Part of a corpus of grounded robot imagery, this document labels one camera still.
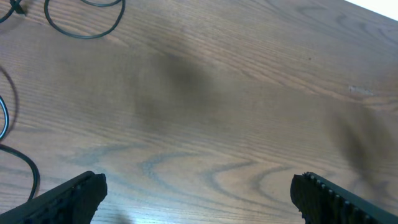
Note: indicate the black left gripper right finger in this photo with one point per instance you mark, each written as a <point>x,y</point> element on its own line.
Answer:
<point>323,202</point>

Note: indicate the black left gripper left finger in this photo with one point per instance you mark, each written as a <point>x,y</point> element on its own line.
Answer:
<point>74,201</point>

